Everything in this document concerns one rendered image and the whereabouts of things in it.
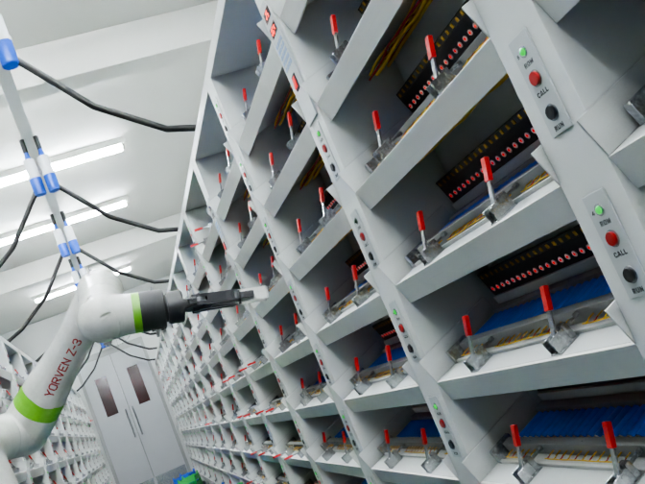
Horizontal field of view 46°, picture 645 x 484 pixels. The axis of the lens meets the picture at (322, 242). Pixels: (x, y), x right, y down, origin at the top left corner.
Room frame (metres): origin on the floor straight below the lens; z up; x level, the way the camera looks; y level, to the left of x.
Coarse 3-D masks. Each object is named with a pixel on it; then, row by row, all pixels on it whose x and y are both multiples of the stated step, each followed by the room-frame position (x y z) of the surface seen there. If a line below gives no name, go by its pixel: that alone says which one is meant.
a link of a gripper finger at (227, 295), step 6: (198, 294) 1.67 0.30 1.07; (204, 294) 1.68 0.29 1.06; (210, 294) 1.68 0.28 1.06; (216, 294) 1.69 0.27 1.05; (222, 294) 1.69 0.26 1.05; (228, 294) 1.70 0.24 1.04; (210, 300) 1.68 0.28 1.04; (216, 300) 1.69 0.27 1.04; (222, 300) 1.69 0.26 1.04; (228, 300) 1.70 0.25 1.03; (234, 300) 1.71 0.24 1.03
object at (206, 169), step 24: (216, 168) 2.80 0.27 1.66; (216, 192) 2.79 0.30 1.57; (240, 216) 2.80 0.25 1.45; (264, 240) 2.82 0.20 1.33; (264, 264) 2.81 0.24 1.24; (288, 312) 2.82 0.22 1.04; (264, 336) 2.79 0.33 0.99; (312, 360) 2.82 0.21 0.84; (288, 384) 2.78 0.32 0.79; (312, 432) 2.79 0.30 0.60; (336, 480) 2.79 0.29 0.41
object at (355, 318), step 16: (368, 272) 2.04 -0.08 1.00; (352, 288) 2.16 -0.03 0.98; (368, 304) 1.63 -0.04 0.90; (384, 304) 1.56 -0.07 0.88; (304, 320) 2.11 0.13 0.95; (320, 320) 2.12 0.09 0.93; (336, 320) 1.91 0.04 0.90; (352, 320) 1.78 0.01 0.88; (368, 320) 1.70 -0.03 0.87; (320, 336) 2.10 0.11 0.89; (336, 336) 1.98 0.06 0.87
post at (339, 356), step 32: (224, 96) 2.12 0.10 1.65; (224, 128) 2.19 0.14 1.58; (288, 128) 2.16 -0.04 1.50; (256, 160) 2.12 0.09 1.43; (288, 224) 2.13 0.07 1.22; (288, 288) 2.20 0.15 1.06; (320, 288) 2.13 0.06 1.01; (352, 352) 2.14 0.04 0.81; (352, 416) 2.12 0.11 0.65; (384, 416) 2.14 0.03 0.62
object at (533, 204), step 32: (512, 128) 1.17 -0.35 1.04; (480, 160) 1.30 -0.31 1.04; (512, 160) 1.22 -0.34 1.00; (544, 160) 0.87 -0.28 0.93; (448, 192) 1.45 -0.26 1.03; (480, 192) 1.36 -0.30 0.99; (512, 192) 1.08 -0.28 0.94; (544, 192) 0.92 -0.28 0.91; (448, 224) 1.42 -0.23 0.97; (480, 224) 1.16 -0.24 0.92; (512, 224) 1.00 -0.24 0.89; (544, 224) 0.95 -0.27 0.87; (416, 256) 1.44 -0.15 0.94; (448, 256) 1.20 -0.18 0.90; (480, 256) 1.13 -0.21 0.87; (416, 288) 1.38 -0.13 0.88
